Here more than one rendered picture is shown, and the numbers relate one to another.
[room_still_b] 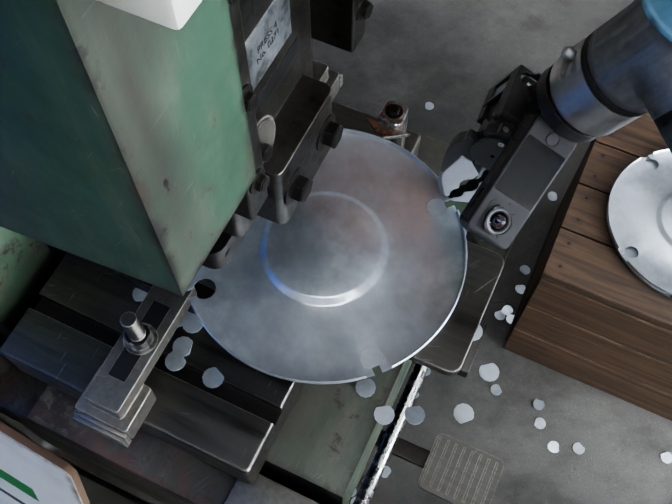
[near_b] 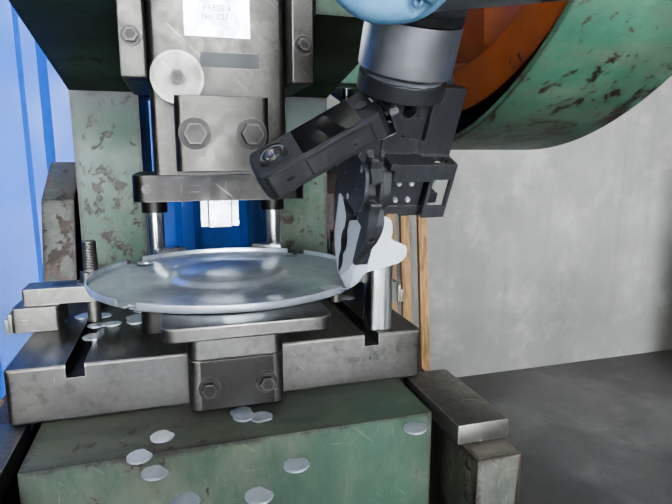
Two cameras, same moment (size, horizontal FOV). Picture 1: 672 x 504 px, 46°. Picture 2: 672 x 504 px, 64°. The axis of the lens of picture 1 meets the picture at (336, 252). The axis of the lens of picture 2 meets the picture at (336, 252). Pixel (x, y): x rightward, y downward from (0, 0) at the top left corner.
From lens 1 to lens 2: 0.77 m
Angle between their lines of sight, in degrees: 63
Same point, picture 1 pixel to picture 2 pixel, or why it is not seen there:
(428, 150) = (439, 377)
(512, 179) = (308, 128)
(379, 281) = (224, 290)
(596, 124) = (368, 45)
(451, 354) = (183, 323)
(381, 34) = not seen: outside the picture
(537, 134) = (351, 101)
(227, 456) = (17, 360)
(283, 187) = (179, 115)
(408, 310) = (209, 301)
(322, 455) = (64, 445)
